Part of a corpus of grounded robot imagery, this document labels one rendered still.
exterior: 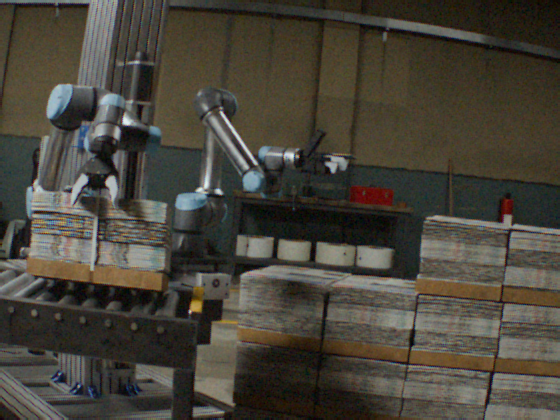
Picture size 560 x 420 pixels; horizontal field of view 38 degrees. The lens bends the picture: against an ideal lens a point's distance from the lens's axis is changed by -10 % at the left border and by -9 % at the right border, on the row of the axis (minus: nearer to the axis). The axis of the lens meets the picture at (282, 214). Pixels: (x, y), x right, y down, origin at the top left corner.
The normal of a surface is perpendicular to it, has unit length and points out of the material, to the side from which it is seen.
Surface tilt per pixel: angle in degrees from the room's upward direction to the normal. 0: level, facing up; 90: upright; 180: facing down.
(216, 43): 90
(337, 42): 90
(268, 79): 90
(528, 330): 89
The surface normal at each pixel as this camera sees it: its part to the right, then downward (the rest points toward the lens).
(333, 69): 0.07, 0.06
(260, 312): -0.30, 0.03
